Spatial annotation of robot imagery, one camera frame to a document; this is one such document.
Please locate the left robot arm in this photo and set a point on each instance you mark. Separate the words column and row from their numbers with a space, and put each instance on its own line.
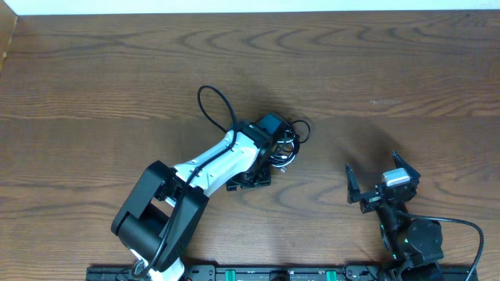
column 160, row 215

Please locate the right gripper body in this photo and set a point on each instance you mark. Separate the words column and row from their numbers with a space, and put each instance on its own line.
column 370, row 201

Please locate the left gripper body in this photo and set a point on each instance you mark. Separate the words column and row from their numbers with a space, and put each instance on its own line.
column 253, row 178

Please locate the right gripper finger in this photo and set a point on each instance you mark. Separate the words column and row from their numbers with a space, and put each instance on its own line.
column 352, row 185
column 401, row 163

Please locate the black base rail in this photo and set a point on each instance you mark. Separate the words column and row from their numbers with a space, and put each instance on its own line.
column 353, row 272

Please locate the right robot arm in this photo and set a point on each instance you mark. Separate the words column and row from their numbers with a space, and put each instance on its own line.
column 416, row 244

